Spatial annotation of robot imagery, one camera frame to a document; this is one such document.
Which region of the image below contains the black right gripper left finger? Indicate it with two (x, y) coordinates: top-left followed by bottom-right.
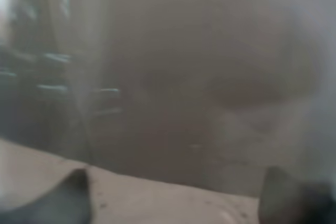
(1, 169), (92, 223)

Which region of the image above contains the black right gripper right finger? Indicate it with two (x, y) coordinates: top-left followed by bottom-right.
(258, 167), (335, 224)

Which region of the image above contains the smoky transparent water bottle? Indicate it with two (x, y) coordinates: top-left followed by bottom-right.
(1, 0), (335, 196)

